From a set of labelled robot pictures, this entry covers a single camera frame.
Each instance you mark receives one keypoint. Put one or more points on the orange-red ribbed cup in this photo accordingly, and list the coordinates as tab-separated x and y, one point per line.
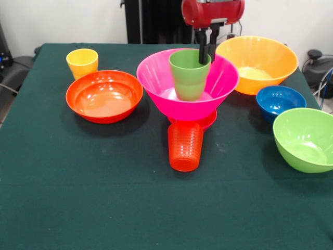
184	148

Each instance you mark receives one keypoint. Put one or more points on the green cup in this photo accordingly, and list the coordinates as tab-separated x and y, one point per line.
188	80

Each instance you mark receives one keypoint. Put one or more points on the small dark blue bowl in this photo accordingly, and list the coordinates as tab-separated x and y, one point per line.
278	101

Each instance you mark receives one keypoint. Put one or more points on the yellow cup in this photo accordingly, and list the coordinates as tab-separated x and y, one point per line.
82	65

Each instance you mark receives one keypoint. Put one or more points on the red shallow bowl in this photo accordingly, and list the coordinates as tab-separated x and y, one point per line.
104	100

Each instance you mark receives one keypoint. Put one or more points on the large orange bowl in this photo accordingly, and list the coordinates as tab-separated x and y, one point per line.
273	62

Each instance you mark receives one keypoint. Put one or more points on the dark green tablecloth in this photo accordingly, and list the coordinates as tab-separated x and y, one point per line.
166	195

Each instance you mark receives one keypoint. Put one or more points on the black equipment box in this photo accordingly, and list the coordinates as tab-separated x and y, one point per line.
4	52

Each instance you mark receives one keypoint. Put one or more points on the small magenta bowl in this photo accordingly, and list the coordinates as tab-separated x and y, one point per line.
210	121

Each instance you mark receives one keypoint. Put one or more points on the light green bowl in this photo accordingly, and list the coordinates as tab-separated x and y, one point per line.
304	145

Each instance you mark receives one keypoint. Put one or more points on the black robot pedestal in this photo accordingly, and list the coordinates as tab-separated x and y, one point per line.
156	20

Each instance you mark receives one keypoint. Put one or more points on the large pink bowl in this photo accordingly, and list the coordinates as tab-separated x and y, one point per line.
158	86

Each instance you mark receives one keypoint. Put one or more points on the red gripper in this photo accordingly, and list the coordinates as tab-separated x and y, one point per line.
205	11

